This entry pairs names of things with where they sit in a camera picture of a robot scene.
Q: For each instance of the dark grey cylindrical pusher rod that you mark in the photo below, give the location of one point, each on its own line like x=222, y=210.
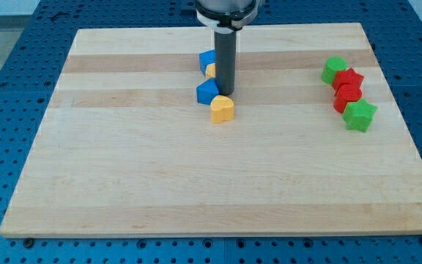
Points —
x=225, y=62

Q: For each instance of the red cylinder block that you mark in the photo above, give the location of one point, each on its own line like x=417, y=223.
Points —
x=347, y=93

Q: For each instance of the yellow heart block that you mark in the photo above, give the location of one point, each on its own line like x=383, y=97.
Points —
x=222, y=109

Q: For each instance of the yellow hexagon block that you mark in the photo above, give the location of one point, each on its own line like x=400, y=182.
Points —
x=210, y=71

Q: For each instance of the green star block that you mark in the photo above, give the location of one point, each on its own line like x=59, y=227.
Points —
x=358, y=115

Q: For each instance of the red star block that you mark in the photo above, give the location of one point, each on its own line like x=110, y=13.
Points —
x=349, y=76

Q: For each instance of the wooden board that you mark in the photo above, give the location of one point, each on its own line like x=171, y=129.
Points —
x=124, y=149

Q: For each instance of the blue cube block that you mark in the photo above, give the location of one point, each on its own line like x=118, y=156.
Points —
x=206, y=58

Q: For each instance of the blue pentagon block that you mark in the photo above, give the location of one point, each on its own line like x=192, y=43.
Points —
x=207, y=91

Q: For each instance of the green cylinder block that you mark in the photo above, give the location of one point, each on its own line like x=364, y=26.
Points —
x=332, y=66

